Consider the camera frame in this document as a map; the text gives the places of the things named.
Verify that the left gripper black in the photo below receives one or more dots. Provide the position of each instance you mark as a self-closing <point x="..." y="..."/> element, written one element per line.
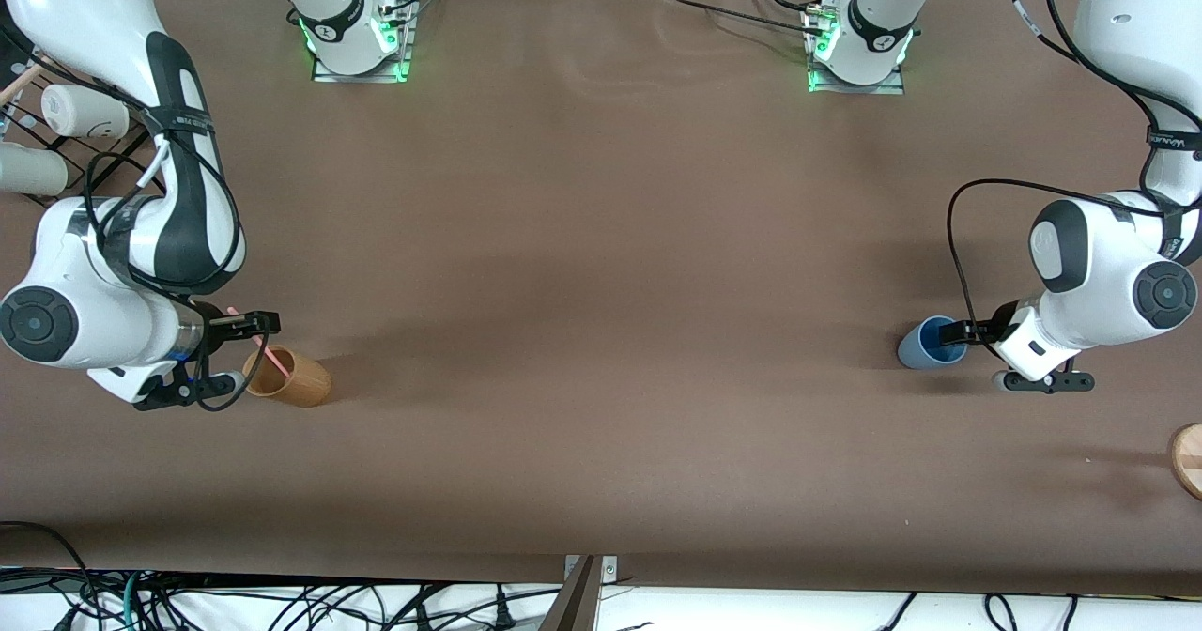
<point x="1001" y="317"/>

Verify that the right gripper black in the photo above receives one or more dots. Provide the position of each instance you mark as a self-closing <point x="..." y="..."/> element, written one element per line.
<point x="218" y="330"/>

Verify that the pink chopstick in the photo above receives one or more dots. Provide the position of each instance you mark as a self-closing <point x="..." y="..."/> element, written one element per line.
<point x="277" y="361"/>

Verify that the blue cup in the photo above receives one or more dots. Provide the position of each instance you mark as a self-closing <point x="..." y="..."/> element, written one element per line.
<point x="916" y="349"/>

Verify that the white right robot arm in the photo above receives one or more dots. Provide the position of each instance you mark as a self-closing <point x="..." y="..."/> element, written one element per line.
<point x="94" y="11"/>

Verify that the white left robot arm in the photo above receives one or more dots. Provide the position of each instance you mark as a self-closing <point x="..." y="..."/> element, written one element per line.
<point x="1127" y="11"/>

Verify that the brown bamboo cup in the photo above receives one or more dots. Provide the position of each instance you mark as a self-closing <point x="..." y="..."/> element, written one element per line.
<point x="296" y="382"/>

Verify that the off-white cylindrical cup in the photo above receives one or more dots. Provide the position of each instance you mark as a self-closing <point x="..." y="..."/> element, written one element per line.
<point x="33" y="169"/>

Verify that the round wooden disc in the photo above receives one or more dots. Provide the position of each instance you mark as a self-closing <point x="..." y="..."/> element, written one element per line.
<point x="1189" y="462"/>

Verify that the white mug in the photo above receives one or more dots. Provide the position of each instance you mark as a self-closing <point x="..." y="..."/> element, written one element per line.
<point x="84" y="112"/>

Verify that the wooden stick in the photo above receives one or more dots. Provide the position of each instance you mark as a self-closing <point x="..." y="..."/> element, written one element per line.
<point x="21" y="84"/>

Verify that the dark grey metal bar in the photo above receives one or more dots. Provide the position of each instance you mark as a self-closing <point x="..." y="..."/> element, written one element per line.
<point x="575" y="603"/>

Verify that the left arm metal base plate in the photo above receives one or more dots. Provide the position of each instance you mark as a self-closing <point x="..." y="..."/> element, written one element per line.
<point x="892" y="88"/>

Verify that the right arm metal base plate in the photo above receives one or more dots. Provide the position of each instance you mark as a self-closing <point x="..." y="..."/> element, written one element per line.
<point x="406" y="49"/>

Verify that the small metal edge bracket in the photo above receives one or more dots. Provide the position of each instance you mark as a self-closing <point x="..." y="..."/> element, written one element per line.
<point x="610" y="570"/>

